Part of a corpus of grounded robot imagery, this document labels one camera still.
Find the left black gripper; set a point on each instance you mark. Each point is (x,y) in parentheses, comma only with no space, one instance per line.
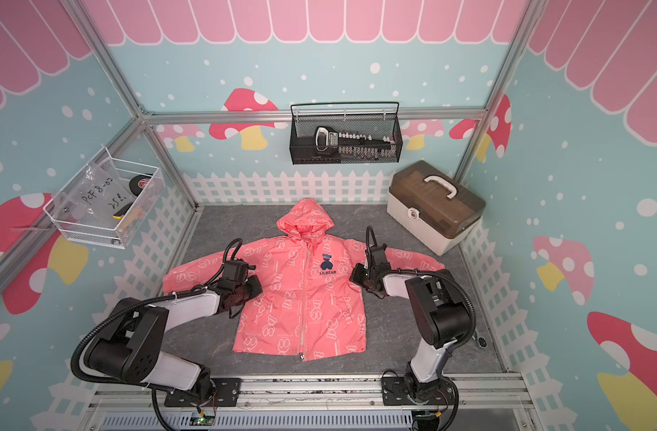
(256,289)

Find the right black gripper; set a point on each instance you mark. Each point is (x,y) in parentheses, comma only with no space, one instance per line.
(355,276)

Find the pink child rain jacket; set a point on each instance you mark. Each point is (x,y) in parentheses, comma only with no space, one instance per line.
(308,306)

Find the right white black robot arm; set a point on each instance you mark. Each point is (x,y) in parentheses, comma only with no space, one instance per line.
(446,320)

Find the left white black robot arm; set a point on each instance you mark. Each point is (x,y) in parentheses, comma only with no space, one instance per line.
(125,348)

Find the white brown storage toolbox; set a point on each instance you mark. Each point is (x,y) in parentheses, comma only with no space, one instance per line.
(433,207)

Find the yellow black tool in basket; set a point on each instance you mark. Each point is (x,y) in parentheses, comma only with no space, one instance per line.
(122,212)

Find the socket wrench set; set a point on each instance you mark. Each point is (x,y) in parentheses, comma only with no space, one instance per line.
(343,147)

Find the black tape roll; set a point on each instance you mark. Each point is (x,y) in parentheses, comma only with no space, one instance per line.
(138,183)

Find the clear plastic labelled bag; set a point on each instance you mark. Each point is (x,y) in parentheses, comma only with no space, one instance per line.
(98,193)

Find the black wire mesh basket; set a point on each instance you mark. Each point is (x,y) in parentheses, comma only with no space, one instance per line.
(377,119)

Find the white wire basket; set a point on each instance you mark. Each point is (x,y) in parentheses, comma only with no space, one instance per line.
(60,211)

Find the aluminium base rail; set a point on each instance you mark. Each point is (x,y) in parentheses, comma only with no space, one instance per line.
(360,402)

